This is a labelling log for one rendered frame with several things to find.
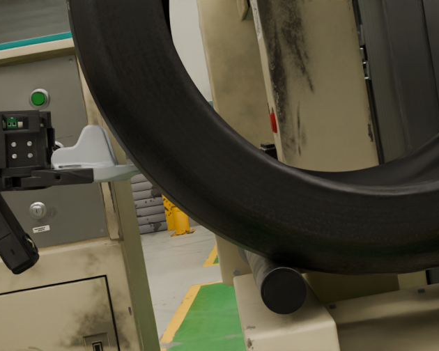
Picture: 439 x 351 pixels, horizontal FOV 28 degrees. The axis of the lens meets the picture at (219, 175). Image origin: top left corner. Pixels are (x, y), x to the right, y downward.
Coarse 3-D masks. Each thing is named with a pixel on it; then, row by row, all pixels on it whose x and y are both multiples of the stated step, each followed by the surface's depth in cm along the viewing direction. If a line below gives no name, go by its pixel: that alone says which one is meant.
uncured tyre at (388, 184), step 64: (128, 0) 78; (128, 64) 79; (128, 128) 82; (192, 128) 79; (192, 192) 82; (256, 192) 79; (320, 192) 79; (384, 192) 79; (320, 256) 83; (384, 256) 82
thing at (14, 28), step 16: (0, 0) 156; (16, 0) 156; (32, 0) 156; (48, 0) 156; (64, 0) 156; (0, 16) 156; (16, 16) 156; (32, 16) 156; (48, 16) 156; (64, 16) 156; (0, 32) 156; (16, 32) 156; (32, 32) 156; (48, 32) 156; (64, 32) 157; (0, 48) 156
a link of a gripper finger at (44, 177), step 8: (88, 168) 88; (32, 176) 87; (40, 176) 87; (48, 176) 87; (56, 176) 88; (64, 176) 87; (72, 176) 88; (80, 176) 88; (88, 176) 88; (16, 184) 89; (24, 184) 87; (32, 184) 87; (40, 184) 87; (48, 184) 87; (56, 184) 87; (64, 184) 87; (72, 184) 88
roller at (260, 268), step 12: (252, 264) 98; (264, 264) 90; (276, 264) 87; (264, 276) 85; (276, 276) 84; (288, 276) 84; (300, 276) 84; (264, 288) 84; (276, 288) 84; (288, 288) 84; (300, 288) 84; (264, 300) 84; (276, 300) 84; (288, 300) 84; (300, 300) 84; (276, 312) 84; (288, 312) 84
